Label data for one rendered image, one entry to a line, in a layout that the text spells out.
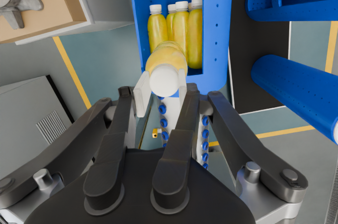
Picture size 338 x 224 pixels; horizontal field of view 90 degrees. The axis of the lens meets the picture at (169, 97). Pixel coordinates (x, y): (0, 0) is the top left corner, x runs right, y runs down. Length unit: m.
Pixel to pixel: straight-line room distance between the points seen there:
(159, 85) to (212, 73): 0.28
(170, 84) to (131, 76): 1.58
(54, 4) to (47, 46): 1.43
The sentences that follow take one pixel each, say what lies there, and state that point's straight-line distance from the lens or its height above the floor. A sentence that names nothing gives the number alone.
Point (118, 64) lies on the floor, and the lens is 1.80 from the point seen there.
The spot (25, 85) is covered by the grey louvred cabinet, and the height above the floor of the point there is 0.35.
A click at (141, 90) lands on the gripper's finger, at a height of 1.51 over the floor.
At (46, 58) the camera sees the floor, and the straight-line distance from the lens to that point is 2.12.
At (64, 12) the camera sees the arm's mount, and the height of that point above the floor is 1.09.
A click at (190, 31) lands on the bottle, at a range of 0.53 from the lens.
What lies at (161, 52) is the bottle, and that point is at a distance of 0.26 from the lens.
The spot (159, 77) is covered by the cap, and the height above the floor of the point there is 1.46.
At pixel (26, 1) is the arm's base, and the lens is 0.69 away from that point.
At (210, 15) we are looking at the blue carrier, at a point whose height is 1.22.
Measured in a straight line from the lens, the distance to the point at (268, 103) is 1.92.
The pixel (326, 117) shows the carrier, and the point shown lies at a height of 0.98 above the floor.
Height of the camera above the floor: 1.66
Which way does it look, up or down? 66 degrees down
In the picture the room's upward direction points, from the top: 176 degrees counter-clockwise
